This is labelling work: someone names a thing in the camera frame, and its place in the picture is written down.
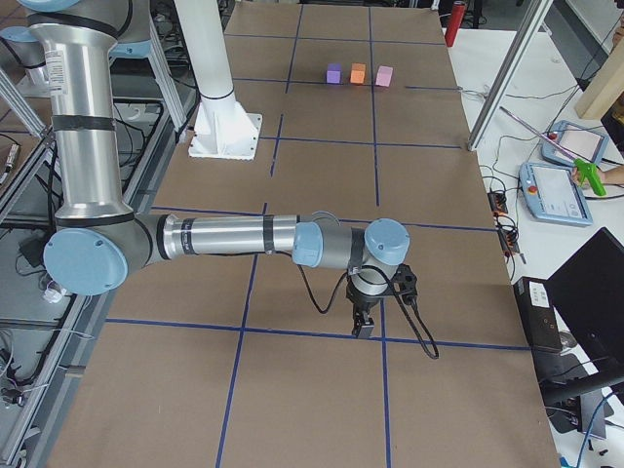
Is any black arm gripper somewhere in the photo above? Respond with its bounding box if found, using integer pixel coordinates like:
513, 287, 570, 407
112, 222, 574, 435
346, 286, 386, 338

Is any orange foam block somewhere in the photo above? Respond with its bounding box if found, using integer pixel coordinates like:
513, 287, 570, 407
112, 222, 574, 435
349, 62, 367, 85

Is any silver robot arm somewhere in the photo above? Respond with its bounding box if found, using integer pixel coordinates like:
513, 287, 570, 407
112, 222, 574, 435
25, 1, 415, 338

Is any black power strip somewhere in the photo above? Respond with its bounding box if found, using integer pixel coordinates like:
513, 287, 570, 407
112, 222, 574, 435
487, 191, 508, 216

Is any black computer monitor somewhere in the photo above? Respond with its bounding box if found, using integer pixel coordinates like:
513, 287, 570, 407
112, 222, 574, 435
546, 227, 623, 364

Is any near blue teach pendant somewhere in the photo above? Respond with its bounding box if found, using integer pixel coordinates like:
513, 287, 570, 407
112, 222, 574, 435
519, 162, 593, 227

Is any blue teach pendant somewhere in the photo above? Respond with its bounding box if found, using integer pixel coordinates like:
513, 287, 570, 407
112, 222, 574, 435
519, 162, 593, 227
541, 120, 607, 167

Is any purple foam block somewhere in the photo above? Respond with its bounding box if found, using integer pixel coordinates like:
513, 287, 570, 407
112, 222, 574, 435
326, 63, 342, 85

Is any pink foam block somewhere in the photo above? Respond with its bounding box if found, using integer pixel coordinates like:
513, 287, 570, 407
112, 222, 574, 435
375, 65, 394, 88

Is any metal reacher grabber tool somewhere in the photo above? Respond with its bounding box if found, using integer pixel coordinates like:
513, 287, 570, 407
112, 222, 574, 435
499, 106, 606, 197

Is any far blue teach pendant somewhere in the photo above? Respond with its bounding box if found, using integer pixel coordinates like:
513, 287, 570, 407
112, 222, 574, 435
541, 120, 607, 167

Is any red cylinder tube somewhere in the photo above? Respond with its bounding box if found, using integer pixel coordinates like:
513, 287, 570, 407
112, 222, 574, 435
445, 1, 466, 48

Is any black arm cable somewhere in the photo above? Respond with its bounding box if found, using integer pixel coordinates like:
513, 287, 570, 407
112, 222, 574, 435
297, 262, 441, 361

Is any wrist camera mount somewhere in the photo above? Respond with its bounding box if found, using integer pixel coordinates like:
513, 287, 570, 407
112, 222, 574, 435
392, 263, 417, 305

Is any white pedestal column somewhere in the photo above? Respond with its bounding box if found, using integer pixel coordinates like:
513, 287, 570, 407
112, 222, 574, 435
175, 0, 262, 161

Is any right aluminium frame post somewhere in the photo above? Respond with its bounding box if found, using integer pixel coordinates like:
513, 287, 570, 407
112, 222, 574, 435
467, 0, 554, 151

